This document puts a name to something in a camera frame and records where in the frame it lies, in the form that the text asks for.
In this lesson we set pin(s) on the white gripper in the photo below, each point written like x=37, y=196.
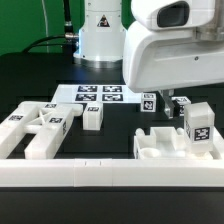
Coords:
x=171, y=59

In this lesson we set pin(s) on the white chair seat part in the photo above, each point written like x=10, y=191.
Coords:
x=169, y=143

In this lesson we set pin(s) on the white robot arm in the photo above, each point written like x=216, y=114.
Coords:
x=102, y=37

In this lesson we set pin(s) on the white tagged cube right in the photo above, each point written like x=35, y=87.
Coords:
x=182, y=101

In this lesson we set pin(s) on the white tagged cube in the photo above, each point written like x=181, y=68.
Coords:
x=148, y=102
x=182, y=101

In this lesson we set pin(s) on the white tagged cube left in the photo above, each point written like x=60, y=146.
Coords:
x=148, y=102

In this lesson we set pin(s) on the white fiducial marker plate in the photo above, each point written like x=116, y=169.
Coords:
x=89, y=93

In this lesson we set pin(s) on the white U-shaped fence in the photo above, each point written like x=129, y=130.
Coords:
x=111, y=173

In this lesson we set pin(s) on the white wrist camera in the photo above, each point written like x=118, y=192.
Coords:
x=173, y=14

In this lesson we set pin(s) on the white chair back frame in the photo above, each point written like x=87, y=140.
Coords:
x=48, y=122

